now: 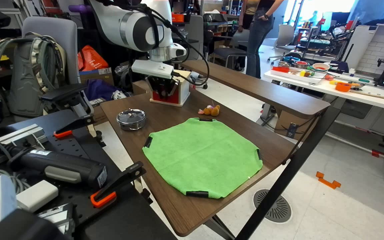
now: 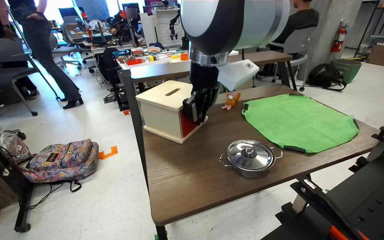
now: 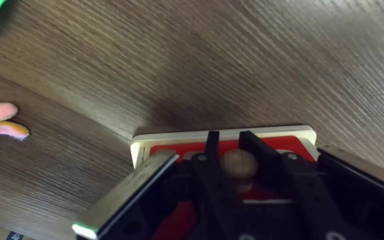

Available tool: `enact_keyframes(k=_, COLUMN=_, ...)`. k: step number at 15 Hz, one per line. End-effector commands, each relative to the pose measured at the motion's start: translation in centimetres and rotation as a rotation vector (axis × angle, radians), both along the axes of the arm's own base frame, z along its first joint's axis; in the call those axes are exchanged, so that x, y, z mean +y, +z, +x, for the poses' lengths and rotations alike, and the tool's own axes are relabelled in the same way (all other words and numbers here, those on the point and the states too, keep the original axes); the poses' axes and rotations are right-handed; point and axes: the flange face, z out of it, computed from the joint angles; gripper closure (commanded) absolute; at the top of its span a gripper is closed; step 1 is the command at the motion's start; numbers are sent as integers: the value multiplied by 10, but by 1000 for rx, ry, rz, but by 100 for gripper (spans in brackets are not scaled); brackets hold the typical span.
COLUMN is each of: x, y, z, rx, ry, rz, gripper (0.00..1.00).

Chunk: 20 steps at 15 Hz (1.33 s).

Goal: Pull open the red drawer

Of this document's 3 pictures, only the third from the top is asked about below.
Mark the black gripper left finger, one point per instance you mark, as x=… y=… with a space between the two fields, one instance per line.
x=212 y=187

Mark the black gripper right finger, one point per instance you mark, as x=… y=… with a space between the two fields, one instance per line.
x=290 y=181

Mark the red drawer with wooden knob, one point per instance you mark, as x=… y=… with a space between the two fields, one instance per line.
x=187 y=148

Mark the red box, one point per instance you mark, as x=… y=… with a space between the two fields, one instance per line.
x=156 y=137

